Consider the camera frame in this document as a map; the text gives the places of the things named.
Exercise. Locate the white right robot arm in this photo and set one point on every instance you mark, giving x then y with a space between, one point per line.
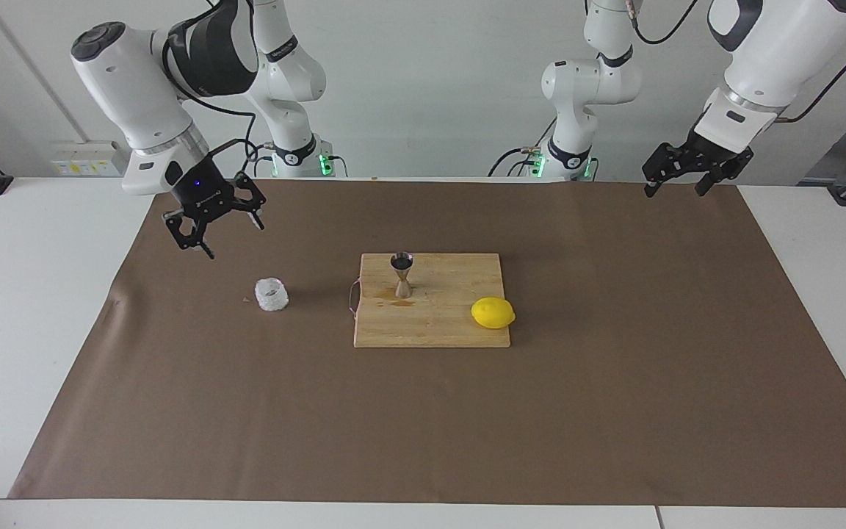
136 81

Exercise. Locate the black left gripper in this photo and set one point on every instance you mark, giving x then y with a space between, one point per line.
719 156

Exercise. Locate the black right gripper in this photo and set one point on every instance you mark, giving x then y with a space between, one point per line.
203 189

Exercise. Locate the clear textured glass cup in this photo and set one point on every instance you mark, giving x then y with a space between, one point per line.
272 295

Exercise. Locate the white wall socket box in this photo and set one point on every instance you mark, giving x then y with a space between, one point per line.
81 158

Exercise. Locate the wooden cutting board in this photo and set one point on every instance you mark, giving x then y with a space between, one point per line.
430 323

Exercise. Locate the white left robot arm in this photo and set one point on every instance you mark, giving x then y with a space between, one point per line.
775 59

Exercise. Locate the brown table mat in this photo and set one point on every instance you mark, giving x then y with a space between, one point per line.
247 404

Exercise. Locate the yellow lemon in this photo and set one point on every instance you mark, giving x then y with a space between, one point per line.
493 313

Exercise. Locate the steel double jigger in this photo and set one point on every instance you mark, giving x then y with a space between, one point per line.
402 275

